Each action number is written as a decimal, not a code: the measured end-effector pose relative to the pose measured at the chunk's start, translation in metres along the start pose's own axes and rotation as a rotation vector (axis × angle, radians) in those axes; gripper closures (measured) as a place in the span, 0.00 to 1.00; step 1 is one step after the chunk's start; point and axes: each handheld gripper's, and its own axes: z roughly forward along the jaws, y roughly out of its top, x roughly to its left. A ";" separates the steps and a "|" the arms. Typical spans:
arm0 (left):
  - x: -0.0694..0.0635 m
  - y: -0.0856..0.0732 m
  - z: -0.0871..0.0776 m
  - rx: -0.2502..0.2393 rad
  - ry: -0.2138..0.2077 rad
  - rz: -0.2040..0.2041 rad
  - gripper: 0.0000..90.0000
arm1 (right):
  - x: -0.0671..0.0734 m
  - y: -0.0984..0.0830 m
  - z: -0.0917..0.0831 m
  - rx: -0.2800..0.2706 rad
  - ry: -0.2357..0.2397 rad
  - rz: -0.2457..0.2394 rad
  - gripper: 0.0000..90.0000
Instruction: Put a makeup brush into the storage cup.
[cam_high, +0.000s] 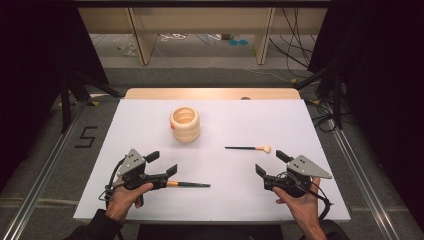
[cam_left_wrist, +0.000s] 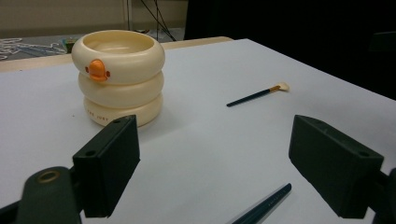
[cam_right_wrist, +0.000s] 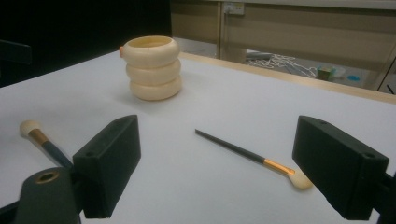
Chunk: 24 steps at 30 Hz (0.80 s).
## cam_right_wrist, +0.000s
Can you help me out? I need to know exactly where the white wall socket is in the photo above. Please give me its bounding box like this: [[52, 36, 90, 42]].
[[223, 2, 246, 16]]

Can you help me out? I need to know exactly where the cream ribbed brush holder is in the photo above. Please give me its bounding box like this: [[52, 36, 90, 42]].
[[119, 35, 183, 102]]

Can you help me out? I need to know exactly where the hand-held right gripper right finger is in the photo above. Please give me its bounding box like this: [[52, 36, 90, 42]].
[[291, 115, 390, 221]]

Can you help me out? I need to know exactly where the beige wooden desk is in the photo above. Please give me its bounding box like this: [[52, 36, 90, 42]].
[[170, 0, 396, 91]]

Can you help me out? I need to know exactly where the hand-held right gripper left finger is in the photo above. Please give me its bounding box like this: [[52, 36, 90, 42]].
[[72, 114, 142, 219]]

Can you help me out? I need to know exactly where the small green box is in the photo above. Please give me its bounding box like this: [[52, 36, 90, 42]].
[[317, 66, 334, 81]]

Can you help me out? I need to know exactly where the white foam board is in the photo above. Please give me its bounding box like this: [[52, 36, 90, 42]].
[[0, 50, 396, 224]]

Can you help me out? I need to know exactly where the white cable bundle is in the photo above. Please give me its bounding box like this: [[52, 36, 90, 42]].
[[248, 53, 318, 78]]

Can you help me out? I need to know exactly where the wooden spoon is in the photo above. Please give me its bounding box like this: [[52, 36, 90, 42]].
[[194, 128, 314, 191]]

